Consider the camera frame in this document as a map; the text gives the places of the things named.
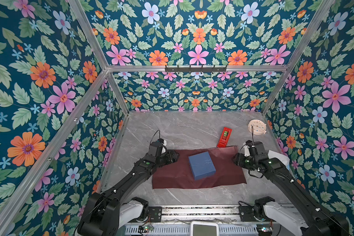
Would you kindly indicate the maroon wrapping paper sheet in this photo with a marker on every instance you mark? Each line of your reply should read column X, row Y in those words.
column 179, row 174

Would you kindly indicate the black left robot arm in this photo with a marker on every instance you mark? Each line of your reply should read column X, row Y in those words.
column 105, row 213

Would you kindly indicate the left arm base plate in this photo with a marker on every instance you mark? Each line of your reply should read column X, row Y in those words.
column 151, row 214

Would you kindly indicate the red tape dispenser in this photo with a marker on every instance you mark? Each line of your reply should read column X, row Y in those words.
column 224, row 138

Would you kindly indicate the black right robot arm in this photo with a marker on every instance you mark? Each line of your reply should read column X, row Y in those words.
column 313, row 219

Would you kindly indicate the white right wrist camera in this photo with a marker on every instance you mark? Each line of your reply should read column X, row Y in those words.
column 246, row 151

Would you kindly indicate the black hook rail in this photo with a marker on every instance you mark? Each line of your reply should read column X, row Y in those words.
column 196, row 68

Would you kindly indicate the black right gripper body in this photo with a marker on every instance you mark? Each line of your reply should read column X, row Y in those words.
column 247, row 162

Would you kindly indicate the white screen device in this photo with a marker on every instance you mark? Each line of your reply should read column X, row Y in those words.
column 203, row 228

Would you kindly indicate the blue gift box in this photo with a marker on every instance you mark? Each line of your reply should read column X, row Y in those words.
column 201, row 166

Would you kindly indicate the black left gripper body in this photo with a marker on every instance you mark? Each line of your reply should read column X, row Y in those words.
column 165, row 159

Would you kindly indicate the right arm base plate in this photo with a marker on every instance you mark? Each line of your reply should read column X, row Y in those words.
column 249, row 213

